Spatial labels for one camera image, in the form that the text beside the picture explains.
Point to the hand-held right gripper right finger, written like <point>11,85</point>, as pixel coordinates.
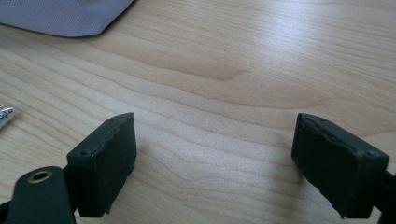
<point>336,168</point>

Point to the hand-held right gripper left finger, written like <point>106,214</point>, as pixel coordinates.
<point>109,161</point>

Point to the silver pen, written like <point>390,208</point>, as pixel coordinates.
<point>5,115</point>

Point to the black pencil case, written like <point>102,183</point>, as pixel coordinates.
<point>62,15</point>

